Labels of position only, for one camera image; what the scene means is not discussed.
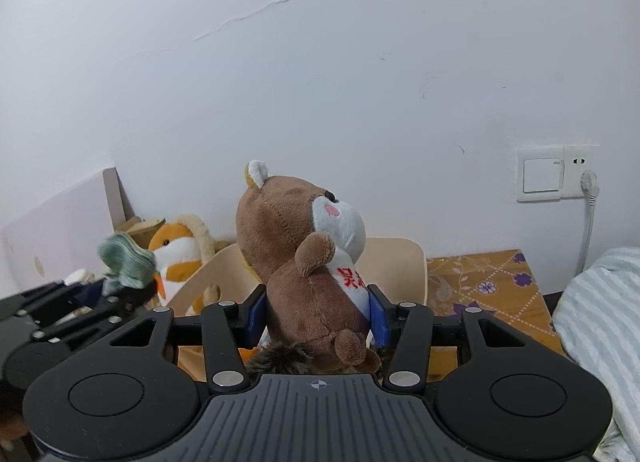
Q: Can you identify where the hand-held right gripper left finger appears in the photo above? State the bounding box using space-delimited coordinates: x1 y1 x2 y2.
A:
107 284 268 389

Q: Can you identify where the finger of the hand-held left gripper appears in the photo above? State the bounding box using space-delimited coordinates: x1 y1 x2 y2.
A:
31 286 157 343
0 277 110 323

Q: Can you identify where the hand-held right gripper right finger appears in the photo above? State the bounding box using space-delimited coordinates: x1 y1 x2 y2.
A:
367 285 533 389

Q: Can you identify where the beige plastic container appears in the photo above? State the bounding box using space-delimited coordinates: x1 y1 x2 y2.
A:
167 238 462 384

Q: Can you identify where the green knitted cloth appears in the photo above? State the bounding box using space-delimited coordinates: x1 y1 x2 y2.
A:
97 232 157 293

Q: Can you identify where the brown squirrel plush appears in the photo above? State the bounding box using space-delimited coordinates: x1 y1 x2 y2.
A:
235 160 384 376

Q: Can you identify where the white thermos bottle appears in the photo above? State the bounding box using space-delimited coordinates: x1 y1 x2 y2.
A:
62 268 103 289

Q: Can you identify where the pale purple board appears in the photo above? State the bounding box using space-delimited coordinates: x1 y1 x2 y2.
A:
0 167 132 301

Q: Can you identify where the orange white hamster plush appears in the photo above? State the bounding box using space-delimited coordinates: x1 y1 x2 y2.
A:
147 214 237 315

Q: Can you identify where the brown cardboard piece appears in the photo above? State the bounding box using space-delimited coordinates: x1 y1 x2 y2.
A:
116 216 167 249

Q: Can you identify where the floral patterned table cloth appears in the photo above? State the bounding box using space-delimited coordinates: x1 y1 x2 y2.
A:
425 249 567 359

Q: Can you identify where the striped light blue blanket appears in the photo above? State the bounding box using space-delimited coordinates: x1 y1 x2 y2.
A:
552 247 640 462

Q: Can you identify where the white wall switch socket panel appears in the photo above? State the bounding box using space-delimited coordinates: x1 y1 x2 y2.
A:
515 144 599 203

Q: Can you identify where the white plug with cable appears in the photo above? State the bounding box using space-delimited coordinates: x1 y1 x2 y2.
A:
579 170 602 275

